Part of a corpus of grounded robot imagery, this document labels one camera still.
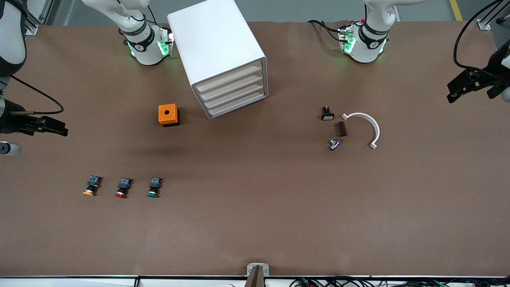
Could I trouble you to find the aluminium frame profile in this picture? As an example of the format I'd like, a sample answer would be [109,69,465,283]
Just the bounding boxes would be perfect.
[24,0,54,35]
[476,0,510,31]

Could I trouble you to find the grey arm base connector box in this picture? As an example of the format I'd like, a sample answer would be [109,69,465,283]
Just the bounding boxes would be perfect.
[159,26,175,57]
[339,25,356,54]

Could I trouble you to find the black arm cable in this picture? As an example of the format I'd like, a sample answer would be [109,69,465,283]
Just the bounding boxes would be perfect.
[453,0,503,72]
[10,75,65,116]

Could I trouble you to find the yellow push button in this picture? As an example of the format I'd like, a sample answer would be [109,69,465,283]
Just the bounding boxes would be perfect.
[82,175,102,197]

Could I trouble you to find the grey metal mount bracket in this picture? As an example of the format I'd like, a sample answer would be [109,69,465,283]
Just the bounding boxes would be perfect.
[247,263,270,277]

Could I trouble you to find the black base cable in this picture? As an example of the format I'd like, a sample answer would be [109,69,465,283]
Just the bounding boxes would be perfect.
[308,19,347,43]

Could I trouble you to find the red push button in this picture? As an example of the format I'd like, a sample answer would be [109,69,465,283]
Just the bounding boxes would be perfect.
[115,177,133,199]

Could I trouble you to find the white curved bracket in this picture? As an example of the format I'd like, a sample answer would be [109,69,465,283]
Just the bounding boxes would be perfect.
[341,112,381,150]

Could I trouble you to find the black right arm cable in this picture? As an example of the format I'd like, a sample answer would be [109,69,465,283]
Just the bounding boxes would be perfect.
[10,75,65,116]

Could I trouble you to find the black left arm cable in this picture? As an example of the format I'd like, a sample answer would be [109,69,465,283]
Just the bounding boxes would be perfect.
[453,0,503,72]

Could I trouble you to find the orange box with hole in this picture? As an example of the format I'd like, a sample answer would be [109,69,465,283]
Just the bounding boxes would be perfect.
[158,104,180,127]

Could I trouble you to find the black cable bundle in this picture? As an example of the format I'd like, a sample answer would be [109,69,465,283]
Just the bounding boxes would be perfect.
[289,276,510,287]

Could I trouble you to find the green push button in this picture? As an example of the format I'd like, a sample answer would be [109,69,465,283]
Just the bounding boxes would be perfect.
[146,177,162,199]

